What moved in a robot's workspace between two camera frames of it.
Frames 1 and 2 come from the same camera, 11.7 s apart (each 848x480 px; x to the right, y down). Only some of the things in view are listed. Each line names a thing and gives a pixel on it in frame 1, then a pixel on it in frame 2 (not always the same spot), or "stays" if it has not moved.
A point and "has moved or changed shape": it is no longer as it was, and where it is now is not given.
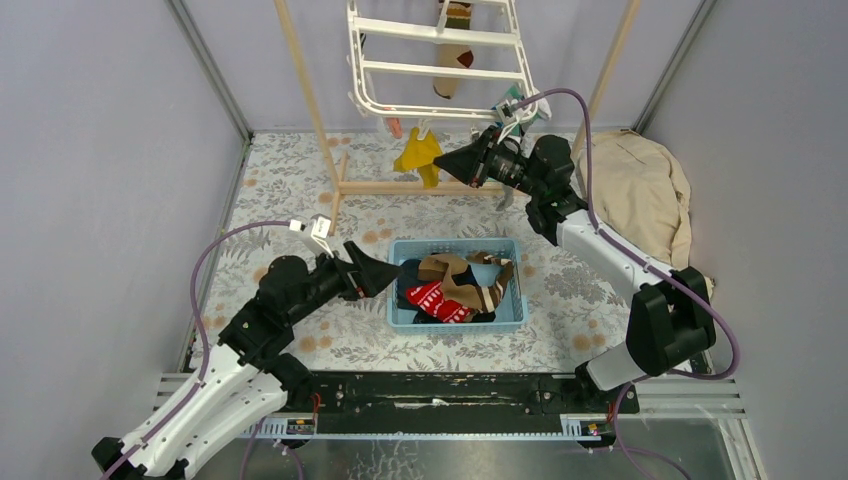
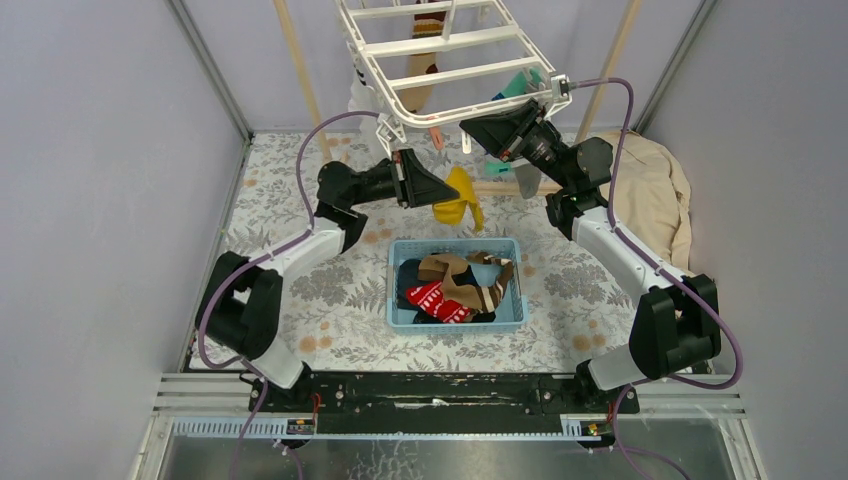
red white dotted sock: x=430 y=296 stays
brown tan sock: x=441 y=268 stays
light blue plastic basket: x=512 y=311 stays
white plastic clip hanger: x=516 y=119 has moved or changed shape
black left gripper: x=365 y=277 to x=412 y=183
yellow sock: x=420 y=154 to x=452 y=212
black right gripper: x=472 y=164 to x=506 y=136
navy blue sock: x=408 y=278 stays
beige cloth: x=641 y=195 stays
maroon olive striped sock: x=454 y=55 to x=424 y=25
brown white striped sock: x=489 y=296 stays
